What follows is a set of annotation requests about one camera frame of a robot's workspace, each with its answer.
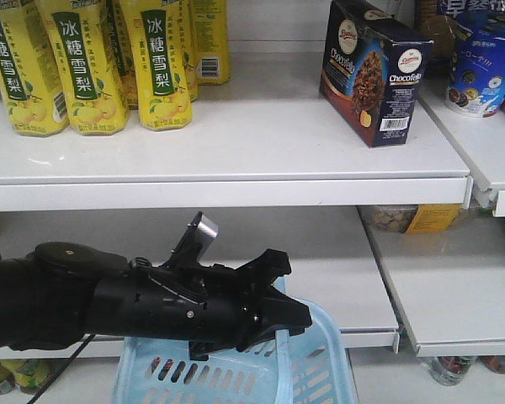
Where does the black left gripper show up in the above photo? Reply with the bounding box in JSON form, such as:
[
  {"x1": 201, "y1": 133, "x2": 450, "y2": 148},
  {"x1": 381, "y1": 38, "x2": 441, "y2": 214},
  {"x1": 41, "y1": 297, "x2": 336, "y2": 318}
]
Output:
[{"x1": 128, "y1": 249, "x2": 312, "y2": 360}]

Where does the light blue plastic basket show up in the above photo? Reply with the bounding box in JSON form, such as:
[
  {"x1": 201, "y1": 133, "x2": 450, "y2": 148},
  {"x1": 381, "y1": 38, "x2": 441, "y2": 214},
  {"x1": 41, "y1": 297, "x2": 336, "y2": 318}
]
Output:
[{"x1": 111, "y1": 301, "x2": 358, "y2": 403}]

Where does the Chocofello cookie box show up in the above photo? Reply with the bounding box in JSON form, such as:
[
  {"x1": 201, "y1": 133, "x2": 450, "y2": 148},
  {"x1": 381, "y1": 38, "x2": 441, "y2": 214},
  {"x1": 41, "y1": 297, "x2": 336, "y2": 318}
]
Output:
[{"x1": 320, "y1": 1, "x2": 433, "y2": 147}]

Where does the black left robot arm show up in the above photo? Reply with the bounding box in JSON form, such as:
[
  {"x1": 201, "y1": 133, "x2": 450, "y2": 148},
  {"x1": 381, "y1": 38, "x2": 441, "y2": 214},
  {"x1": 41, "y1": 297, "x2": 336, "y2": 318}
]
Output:
[{"x1": 0, "y1": 242, "x2": 311, "y2": 360}]

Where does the white supermarket shelving unit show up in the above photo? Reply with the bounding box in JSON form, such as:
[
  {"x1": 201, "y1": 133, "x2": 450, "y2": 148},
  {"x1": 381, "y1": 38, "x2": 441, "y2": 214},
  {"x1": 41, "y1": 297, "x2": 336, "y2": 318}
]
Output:
[{"x1": 0, "y1": 1, "x2": 505, "y2": 403}]

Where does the clear labelled bottle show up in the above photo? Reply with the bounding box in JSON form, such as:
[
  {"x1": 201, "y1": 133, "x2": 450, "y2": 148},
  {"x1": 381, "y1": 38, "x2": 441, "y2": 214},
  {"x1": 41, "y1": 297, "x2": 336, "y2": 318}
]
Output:
[{"x1": 429, "y1": 356, "x2": 477, "y2": 386}]

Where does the yellow snack box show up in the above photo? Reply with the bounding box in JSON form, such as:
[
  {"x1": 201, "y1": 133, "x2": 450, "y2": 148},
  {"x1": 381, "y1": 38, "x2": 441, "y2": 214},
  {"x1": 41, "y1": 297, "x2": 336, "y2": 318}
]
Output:
[{"x1": 358, "y1": 204, "x2": 464, "y2": 234}]

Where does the green tea bottle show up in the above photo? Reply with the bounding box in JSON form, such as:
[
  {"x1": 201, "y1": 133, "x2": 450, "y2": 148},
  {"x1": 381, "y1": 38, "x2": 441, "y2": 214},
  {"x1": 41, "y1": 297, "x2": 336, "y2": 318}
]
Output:
[{"x1": 1, "y1": 359, "x2": 51, "y2": 394}]

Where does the yellow pear drink bottle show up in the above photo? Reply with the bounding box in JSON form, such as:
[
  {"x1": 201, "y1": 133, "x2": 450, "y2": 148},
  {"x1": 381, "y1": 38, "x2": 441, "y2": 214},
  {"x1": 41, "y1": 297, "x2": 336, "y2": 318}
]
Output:
[
  {"x1": 0, "y1": 1, "x2": 69, "y2": 137},
  {"x1": 120, "y1": 1, "x2": 192, "y2": 131},
  {"x1": 35, "y1": 1, "x2": 130, "y2": 136}
]

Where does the blue cookie tub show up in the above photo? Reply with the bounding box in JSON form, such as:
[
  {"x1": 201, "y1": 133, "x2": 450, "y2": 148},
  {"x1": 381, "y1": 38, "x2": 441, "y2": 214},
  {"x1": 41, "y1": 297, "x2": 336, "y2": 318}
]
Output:
[{"x1": 445, "y1": 10, "x2": 505, "y2": 119}]

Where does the dark biscuit package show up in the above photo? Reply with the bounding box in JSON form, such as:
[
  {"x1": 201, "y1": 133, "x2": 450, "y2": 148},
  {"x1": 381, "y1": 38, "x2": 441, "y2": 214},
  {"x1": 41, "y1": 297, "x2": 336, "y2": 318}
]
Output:
[{"x1": 414, "y1": 0, "x2": 458, "y2": 77}]

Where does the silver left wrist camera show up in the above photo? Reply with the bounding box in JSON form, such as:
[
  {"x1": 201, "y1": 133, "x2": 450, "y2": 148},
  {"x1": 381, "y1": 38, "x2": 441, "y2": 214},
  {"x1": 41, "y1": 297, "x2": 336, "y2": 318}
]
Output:
[{"x1": 167, "y1": 211, "x2": 219, "y2": 267}]

